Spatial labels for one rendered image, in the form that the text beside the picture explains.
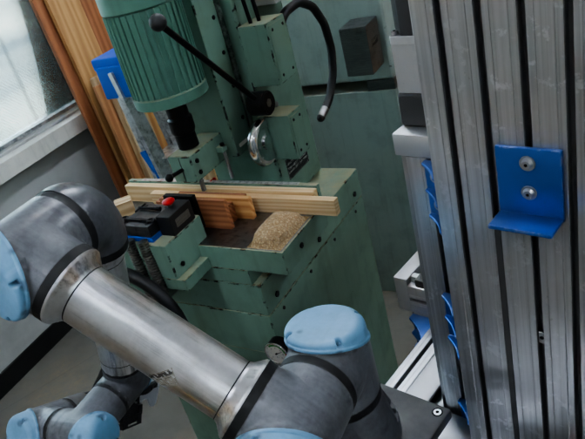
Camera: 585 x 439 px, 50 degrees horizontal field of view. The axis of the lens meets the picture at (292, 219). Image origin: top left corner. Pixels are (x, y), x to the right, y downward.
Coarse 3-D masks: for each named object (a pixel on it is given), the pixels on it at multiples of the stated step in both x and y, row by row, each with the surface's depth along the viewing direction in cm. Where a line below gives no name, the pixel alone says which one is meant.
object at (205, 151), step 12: (204, 132) 161; (216, 132) 159; (204, 144) 154; (216, 144) 157; (180, 156) 151; (192, 156) 150; (204, 156) 154; (216, 156) 158; (180, 168) 152; (192, 168) 150; (204, 168) 154; (180, 180) 155; (192, 180) 153
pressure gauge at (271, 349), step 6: (276, 336) 145; (270, 342) 143; (276, 342) 143; (282, 342) 143; (270, 348) 144; (276, 348) 143; (282, 348) 142; (270, 354) 145; (282, 354) 143; (276, 360) 146; (282, 360) 144
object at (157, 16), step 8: (152, 16) 122; (160, 16) 122; (152, 24) 122; (160, 24) 122; (168, 32) 125; (176, 32) 127; (176, 40) 128; (184, 40) 129; (192, 48) 131; (200, 56) 134; (208, 64) 136; (216, 64) 138; (224, 72) 141; (232, 80) 143; (240, 88) 146; (248, 96) 150; (256, 96) 152; (264, 96) 151; (272, 96) 155; (248, 104) 153; (256, 104) 152; (264, 104) 152; (272, 104) 155; (256, 112) 153; (264, 112) 152
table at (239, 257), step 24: (264, 216) 151; (312, 216) 146; (216, 240) 146; (240, 240) 143; (312, 240) 146; (192, 264) 146; (216, 264) 147; (240, 264) 143; (264, 264) 139; (288, 264) 137
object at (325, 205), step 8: (152, 192) 169; (160, 192) 168; (168, 192) 166; (256, 200) 152; (264, 200) 151; (272, 200) 149; (280, 200) 148; (288, 200) 147; (296, 200) 146; (304, 200) 145; (312, 200) 144; (320, 200) 142; (328, 200) 142; (336, 200) 142; (256, 208) 153; (264, 208) 152; (272, 208) 151; (280, 208) 150; (288, 208) 148; (296, 208) 147; (304, 208) 146; (312, 208) 145; (320, 208) 144; (328, 208) 143; (336, 208) 142
